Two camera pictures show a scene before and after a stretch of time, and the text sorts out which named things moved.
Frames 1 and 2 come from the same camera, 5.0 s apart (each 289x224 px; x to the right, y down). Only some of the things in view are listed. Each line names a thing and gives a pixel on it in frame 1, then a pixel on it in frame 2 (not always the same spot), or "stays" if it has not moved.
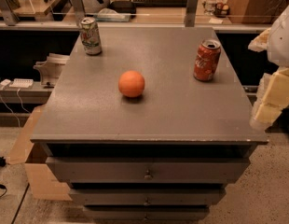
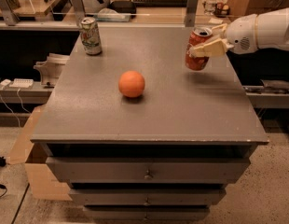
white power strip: (21, 83) stays
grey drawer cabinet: (146, 124) stays
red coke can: (207, 58) to (197, 36)
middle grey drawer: (146, 197) stays
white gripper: (282, 39) to (242, 33)
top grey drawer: (145, 170) stays
